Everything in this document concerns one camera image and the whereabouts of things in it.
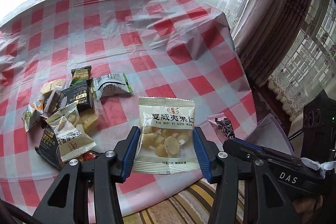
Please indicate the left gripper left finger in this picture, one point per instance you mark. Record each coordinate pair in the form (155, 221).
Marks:
(66, 200)

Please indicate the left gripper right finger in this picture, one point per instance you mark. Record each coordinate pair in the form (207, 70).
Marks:
(265, 199)

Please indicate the pink snack bar packet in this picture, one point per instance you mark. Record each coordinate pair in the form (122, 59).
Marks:
(222, 127)

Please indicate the cream macadamia snack packet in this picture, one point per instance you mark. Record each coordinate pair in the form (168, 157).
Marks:
(165, 145)

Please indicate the black speaker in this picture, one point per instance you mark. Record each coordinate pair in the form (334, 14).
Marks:
(319, 129)

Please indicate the dark chocolate snack packet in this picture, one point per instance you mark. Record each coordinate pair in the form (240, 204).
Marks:
(48, 149)

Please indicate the white purple cardboard box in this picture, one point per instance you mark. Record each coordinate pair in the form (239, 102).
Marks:
(269, 133)

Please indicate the striped velvet sofa cushion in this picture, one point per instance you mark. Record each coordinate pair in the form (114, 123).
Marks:
(191, 205)

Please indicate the orange white snack packet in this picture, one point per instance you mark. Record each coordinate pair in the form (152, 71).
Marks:
(32, 114)

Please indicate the black gold snack packet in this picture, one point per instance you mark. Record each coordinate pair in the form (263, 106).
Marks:
(81, 94)

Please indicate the green white snack packet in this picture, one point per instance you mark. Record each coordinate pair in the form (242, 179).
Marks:
(111, 85)

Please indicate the small green snack packet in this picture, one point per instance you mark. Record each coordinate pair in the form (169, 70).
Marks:
(80, 74)

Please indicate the pink drape curtain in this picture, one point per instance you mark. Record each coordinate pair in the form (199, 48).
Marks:
(265, 33)

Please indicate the red white checkered tablecloth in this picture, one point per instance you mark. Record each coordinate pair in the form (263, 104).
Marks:
(166, 48)

